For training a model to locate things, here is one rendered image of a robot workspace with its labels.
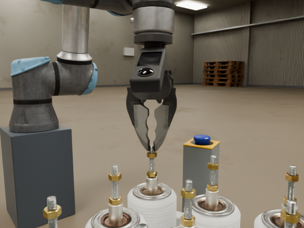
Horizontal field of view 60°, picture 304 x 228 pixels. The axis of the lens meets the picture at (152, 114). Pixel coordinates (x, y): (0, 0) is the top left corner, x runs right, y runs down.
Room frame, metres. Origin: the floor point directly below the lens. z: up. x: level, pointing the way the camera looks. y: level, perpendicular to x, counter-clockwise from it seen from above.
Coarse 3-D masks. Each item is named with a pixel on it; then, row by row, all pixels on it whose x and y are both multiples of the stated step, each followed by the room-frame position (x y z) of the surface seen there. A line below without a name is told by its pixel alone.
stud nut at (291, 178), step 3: (288, 174) 0.37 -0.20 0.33; (297, 174) 0.37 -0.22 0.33; (285, 177) 0.37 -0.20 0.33; (288, 177) 0.37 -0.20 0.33; (291, 177) 0.36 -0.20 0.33; (294, 177) 0.36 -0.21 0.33; (297, 177) 0.36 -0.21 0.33; (291, 180) 0.36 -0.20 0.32; (294, 180) 0.36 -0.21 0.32; (297, 180) 0.36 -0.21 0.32
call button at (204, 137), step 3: (195, 135) 0.62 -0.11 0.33; (198, 135) 0.62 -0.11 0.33; (201, 135) 0.62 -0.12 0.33; (204, 135) 0.62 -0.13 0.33; (207, 135) 0.63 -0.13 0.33; (195, 138) 0.60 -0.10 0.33; (198, 138) 0.60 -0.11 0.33; (201, 138) 0.60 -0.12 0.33; (204, 138) 0.60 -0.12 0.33; (207, 138) 0.60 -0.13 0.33; (195, 141) 0.61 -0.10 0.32; (198, 141) 0.60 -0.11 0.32; (201, 141) 0.60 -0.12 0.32; (204, 141) 0.60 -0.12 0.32; (207, 141) 0.60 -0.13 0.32
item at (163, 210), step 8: (128, 200) 0.47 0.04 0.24; (136, 200) 0.45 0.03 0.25; (144, 200) 0.45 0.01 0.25; (160, 200) 0.45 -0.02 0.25; (168, 200) 0.45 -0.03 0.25; (136, 208) 0.45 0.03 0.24; (144, 208) 0.44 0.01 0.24; (152, 208) 0.44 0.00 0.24; (160, 208) 0.44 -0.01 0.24; (168, 208) 0.45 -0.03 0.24; (144, 216) 0.44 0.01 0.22; (152, 216) 0.44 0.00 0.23; (160, 216) 0.44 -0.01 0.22; (168, 216) 0.45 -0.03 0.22; (152, 224) 0.44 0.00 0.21; (160, 224) 0.44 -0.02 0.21; (168, 224) 0.45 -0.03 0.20
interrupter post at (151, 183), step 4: (156, 176) 0.49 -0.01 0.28; (148, 180) 0.48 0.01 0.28; (152, 180) 0.47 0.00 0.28; (156, 180) 0.48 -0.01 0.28; (148, 184) 0.48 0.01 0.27; (152, 184) 0.47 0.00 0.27; (156, 184) 0.48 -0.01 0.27; (148, 188) 0.48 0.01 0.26; (152, 188) 0.47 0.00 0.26; (156, 188) 0.48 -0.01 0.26; (148, 192) 0.48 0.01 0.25; (152, 192) 0.47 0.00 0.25; (156, 192) 0.48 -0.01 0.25
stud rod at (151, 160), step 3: (150, 147) 0.48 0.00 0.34; (153, 147) 0.48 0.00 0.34; (150, 150) 0.48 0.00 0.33; (153, 150) 0.48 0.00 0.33; (150, 159) 0.48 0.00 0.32; (153, 159) 0.48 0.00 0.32; (150, 162) 0.48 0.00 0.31; (153, 162) 0.48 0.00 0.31; (150, 165) 0.48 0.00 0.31; (153, 165) 0.48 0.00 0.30; (150, 168) 0.48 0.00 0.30; (153, 168) 0.48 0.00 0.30; (150, 171) 0.48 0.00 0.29; (153, 171) 0.48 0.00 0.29; (150, 177) 0.48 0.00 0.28; (153, 177) 0.48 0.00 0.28
